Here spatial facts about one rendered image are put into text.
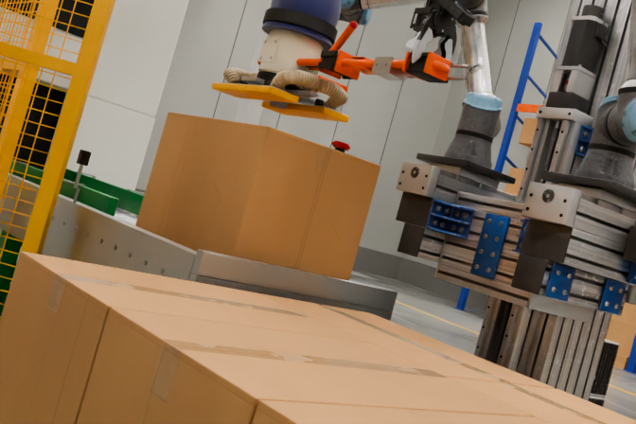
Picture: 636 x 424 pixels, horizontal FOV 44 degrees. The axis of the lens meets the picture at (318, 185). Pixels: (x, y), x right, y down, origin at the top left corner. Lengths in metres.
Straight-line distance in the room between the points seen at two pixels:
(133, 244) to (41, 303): 0.71
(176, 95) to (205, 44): 0.86
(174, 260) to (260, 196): 0.27
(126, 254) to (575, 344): 1.30
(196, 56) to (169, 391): 10.69
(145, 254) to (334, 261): 0.52
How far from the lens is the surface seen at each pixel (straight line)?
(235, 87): 2.33
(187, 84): 11.64
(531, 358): 2.38
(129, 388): 1.19
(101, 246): 2.33
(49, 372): 1.43
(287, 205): 2.07
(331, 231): 2.17
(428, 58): 1.87
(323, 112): 2.27
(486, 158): 2.45
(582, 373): 2.50
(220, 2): 11.90
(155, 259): 2.06
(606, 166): 2.11
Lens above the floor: 0.77
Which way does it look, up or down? 2 degrees up
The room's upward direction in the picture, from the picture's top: 16 degrees clockwise
